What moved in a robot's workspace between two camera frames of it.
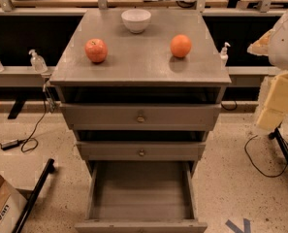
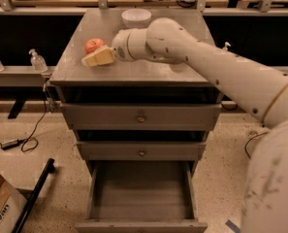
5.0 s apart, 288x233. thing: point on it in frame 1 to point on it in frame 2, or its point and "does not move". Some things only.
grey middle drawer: (142, 150) does not move
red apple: (96, 49) does not move
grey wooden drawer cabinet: (142, 113) does not move
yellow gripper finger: (281, 98) to (127, 45)
